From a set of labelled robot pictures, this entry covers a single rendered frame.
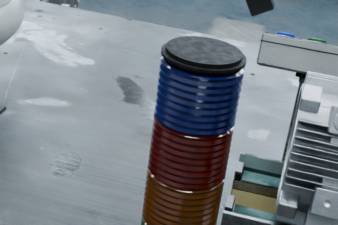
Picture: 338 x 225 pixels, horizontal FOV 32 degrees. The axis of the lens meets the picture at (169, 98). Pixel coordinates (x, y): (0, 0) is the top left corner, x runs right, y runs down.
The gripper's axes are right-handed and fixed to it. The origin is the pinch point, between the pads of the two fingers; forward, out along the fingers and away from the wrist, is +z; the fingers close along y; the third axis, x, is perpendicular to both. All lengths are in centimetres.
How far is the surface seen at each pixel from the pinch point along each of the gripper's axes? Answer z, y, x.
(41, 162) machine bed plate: 17.6, 6.0, 46.1
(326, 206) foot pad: 22.1, -18.2, -2.8
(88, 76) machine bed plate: 14, 44, 52
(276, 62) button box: 14.7, 13.2, 3.5
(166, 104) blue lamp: -0.8, -38.6, 0.7
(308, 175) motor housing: 19.4, -15.5, -1.5
